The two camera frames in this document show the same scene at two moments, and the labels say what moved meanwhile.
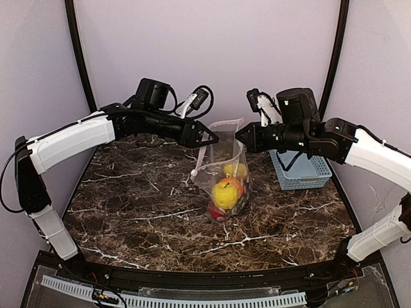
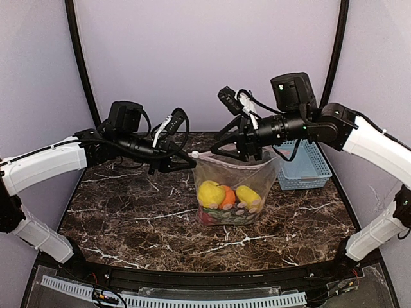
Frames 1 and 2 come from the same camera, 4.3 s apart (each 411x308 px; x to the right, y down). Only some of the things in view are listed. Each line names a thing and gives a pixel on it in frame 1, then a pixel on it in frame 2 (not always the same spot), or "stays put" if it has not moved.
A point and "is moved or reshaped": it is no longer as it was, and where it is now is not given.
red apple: [217, 213] → [205, 218]
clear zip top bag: [223, 176] is moved or reshaped
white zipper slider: [194, 172] → [194, 154]
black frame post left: [69, 6] stays put
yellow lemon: [236, 169] → [246, 195]
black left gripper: [187, 133] → [154, 157]
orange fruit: [236, 183] → [229, 197]
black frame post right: [338, 59] stays put
